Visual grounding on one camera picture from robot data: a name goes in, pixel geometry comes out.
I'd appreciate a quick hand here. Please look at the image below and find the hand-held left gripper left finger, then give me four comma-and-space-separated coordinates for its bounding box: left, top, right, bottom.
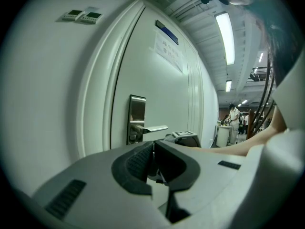
30, 140, 172, 226

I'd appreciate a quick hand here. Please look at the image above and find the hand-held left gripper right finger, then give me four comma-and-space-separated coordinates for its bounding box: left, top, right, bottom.
153, 139, 265, 225

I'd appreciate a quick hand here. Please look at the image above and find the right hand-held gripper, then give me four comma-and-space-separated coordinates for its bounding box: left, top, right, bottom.
164, 130, 202, 148

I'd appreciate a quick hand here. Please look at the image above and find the person's right forearm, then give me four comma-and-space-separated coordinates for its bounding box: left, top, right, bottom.
197, 108, 288, 157

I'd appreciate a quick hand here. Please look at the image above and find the white door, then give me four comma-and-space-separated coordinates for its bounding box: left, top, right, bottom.
111, 6, 219, 150

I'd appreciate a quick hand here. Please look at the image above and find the blue door sign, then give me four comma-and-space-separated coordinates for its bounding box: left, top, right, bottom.
155, 20, 180, 45

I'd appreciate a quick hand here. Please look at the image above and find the white round table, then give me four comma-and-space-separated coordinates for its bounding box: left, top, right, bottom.
216, 125, 233, 147

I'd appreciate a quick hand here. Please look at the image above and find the white paper notice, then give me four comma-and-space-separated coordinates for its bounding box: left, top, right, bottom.
149, 33, 184, 73

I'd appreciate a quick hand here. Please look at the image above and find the black ceiling rack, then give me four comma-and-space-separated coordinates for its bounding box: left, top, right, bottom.
247, 67, 267, 82

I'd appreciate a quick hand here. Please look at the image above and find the long ceiling light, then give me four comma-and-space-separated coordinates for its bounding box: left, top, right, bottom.
214, 12, 235, 65

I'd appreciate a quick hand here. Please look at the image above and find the dark metal door lock handle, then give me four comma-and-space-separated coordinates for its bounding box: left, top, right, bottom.
127, 94, 169, 145

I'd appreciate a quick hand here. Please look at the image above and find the brown wooden post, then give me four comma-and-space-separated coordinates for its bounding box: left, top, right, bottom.
246, 108, 255, 140

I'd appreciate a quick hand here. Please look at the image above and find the white door frame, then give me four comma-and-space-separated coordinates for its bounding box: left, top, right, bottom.
76, 0, 146, 157

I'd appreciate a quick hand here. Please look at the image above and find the black hanging cable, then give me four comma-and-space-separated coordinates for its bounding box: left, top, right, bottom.
250, 56, 278, 135

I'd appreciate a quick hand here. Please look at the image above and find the white wall control panel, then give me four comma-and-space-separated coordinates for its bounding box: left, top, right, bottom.
62, 10, 84, 21
80, 11, 102, 24

